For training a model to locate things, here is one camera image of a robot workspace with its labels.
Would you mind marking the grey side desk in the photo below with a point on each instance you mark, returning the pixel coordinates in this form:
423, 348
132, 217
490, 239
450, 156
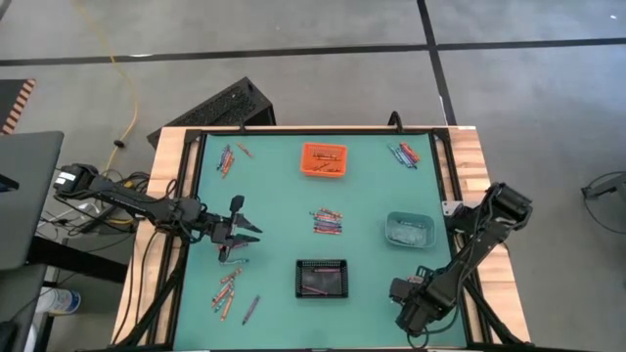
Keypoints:
29, 205

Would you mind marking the black and blue device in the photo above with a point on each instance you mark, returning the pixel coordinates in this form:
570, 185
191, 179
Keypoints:
7, 183

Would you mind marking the silver mounting bracket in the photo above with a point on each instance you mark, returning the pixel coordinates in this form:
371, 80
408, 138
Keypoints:
447, 207

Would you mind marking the black aluminium table frame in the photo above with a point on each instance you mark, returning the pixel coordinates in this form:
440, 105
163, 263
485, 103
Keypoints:
352, 131

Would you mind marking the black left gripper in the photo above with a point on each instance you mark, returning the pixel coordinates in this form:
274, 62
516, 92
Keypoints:
222, 230

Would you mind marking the black mat orange striped edge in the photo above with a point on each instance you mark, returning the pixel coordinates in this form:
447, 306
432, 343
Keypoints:
12, 102

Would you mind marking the black plastic basket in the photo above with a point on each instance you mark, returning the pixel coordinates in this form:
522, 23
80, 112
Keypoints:
323, 279

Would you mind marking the black desk support bar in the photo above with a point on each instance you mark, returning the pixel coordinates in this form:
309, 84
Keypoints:
73, 256

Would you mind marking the teal plastic bin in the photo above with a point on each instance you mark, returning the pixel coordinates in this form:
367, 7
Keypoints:
411, 237

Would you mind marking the green table mat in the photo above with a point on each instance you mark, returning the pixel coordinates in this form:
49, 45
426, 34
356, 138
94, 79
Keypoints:
283, 254

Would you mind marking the black power strip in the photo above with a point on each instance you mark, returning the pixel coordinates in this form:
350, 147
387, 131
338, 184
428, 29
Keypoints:
98, 221

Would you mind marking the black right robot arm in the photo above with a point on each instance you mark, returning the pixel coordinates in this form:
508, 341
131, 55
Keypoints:
504, 205

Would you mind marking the blue crayon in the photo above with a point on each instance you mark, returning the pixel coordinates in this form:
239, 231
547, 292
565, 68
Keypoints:
323, 215
221, 157
394, 154

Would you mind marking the grey chair base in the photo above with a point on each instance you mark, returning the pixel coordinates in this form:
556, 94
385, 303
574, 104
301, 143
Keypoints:
609, 187

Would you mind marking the black perforated computer case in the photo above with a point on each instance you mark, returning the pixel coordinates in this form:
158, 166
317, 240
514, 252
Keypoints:
220, 105

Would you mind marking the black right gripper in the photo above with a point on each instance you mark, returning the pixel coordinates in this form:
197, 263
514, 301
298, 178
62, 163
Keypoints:
413, 303

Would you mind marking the orange plastic basket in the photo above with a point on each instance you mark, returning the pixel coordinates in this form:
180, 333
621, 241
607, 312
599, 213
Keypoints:
323, 148

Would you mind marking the white and blue bottle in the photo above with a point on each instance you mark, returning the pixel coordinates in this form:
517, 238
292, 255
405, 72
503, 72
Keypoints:
61, 300

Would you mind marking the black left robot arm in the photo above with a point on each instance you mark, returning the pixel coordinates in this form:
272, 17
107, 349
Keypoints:
137, 203

